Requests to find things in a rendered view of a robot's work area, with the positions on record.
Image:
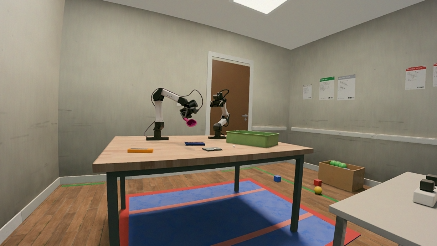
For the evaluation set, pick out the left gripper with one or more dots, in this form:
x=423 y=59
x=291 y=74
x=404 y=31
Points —
x=216 y=103

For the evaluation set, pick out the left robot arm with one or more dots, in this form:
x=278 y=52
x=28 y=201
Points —
x=223 y=120

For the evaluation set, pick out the magenta plastic scoop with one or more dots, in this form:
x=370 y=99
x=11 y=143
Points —
x=190 y=122

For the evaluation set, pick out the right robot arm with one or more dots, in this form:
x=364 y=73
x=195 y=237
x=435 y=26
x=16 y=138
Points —
x=158 y=97

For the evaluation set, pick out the green rectangular tray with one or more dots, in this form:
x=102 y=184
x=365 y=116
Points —
x=252 y=138

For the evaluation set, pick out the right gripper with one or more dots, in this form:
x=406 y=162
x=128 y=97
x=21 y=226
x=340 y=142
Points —
x=186 y=113

